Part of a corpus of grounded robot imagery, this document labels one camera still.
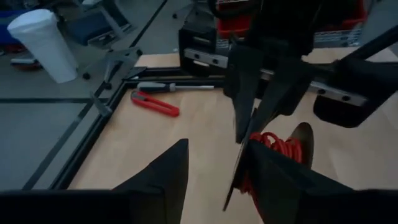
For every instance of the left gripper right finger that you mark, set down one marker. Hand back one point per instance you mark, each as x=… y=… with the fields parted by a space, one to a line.
x=295 y=199

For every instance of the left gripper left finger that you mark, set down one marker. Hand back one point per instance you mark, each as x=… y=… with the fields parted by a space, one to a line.
x=155 y=193

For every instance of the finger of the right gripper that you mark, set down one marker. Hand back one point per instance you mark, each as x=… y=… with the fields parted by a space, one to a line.
x=245 y=87
x=289 y=87

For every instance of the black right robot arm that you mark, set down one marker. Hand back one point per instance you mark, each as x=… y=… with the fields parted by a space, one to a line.
x=376 y=42

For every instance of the grey office chair blue seat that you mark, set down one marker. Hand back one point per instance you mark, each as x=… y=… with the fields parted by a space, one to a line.
x=93 y=25

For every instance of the white foam cup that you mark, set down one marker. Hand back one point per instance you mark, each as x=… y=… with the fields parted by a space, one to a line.
x=43 y=46

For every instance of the black table frame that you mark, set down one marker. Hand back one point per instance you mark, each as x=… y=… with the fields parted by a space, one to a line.
x=90 y=137

